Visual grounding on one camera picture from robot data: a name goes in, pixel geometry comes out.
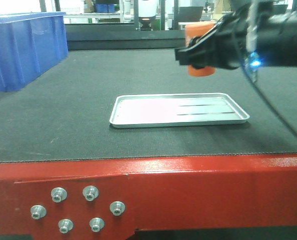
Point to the silver metal tray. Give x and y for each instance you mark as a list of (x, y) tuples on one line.
[(176, 110)]

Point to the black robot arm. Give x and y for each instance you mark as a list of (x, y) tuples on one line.
[(276, 42)]

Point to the orange cylindrical capacitor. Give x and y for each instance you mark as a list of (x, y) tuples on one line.
[(201, 70)]

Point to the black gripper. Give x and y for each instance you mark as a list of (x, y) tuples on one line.
[(222, 45)]

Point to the black conveyor belt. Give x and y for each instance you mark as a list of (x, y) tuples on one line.
[(64, 114)]

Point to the blue crate on conveyor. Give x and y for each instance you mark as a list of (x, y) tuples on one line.
[(31, 43)]

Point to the red conveyor frame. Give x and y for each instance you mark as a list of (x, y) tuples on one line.
[(111, 199)]

